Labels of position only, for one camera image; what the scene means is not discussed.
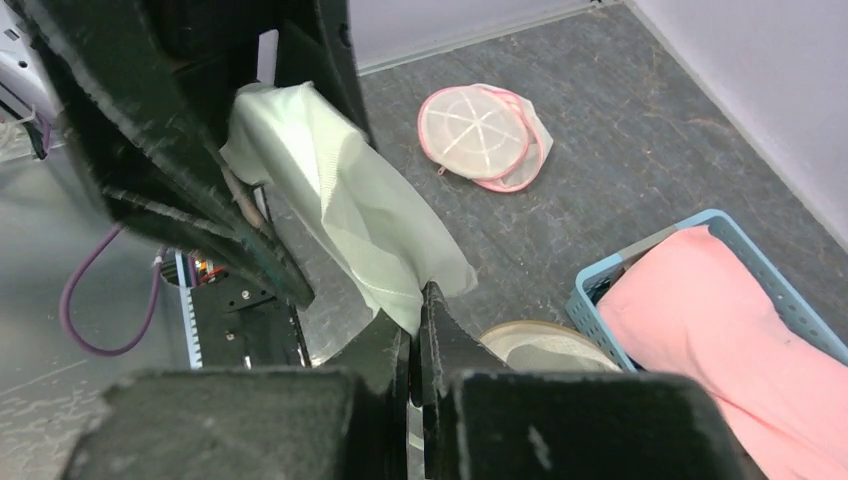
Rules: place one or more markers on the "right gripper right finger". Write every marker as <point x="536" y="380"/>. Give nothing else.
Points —
<point x="484" y="420"/>

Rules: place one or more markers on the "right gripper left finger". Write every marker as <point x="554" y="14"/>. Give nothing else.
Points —
<point x="345" y="419"/>

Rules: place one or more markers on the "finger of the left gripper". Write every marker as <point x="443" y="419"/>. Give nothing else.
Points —
<point x="314" y="44"/>
<point x="153" y="165"/>

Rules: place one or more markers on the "pale green bra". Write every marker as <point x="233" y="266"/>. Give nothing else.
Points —
<point x="380" y="231"/>

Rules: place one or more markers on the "white mesh laundry bag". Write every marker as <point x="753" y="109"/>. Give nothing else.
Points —
<point x="486" y="134"/>

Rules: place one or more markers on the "pink bra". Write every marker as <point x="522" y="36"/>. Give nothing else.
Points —
<point x="788" y="408"/>

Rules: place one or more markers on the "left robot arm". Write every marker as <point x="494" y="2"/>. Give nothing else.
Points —
<point x="213" y="46"/>

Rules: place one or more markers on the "light blue plastic basket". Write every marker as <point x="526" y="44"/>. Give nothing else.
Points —
<point x="669" y="300"/>

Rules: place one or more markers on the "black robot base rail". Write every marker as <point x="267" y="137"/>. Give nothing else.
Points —
<point x="243" y="325"/>

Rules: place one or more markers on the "white cable tray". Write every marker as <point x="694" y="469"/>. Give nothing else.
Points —
<point x="188" y="314"/>

